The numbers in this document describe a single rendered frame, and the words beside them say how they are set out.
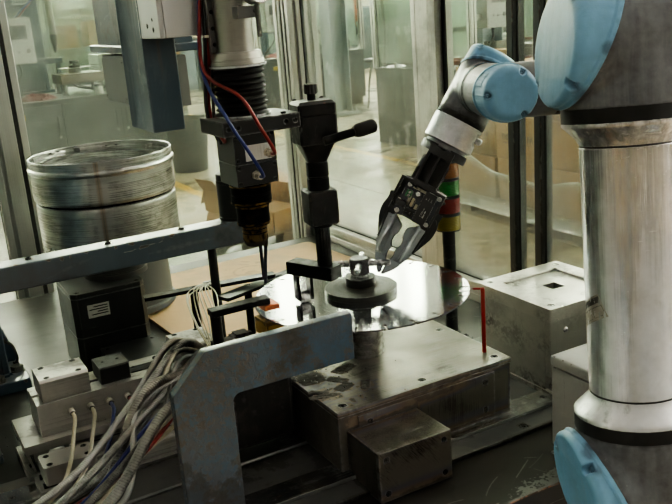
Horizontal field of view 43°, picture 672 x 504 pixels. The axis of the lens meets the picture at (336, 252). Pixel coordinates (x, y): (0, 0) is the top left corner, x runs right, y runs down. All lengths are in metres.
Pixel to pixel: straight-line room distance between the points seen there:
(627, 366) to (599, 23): 0.31
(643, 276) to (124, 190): 1.21
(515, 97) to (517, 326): 0.44
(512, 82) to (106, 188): 0.93
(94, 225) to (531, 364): 0.91
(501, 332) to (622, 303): 0.68
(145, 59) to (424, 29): 0.76
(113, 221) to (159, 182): 0.13
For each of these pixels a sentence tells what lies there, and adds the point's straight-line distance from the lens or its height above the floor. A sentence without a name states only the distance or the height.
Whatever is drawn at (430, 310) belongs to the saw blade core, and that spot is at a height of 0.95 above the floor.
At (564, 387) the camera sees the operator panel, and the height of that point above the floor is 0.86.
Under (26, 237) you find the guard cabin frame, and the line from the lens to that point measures 2.22.
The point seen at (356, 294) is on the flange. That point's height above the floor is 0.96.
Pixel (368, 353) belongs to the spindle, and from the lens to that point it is 1.33.
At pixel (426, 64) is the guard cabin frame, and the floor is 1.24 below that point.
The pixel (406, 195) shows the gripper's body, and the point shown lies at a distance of 1.26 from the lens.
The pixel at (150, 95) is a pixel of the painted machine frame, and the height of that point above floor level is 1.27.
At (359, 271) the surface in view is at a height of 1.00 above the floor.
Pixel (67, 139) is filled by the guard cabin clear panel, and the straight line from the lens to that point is 2.22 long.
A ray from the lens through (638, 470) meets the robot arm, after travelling 0.85.
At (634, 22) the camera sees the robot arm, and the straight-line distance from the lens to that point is 0.78.
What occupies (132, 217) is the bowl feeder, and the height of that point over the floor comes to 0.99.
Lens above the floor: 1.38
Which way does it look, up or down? 16 degrees down
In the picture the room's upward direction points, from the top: 4 degrees counter-clockwise
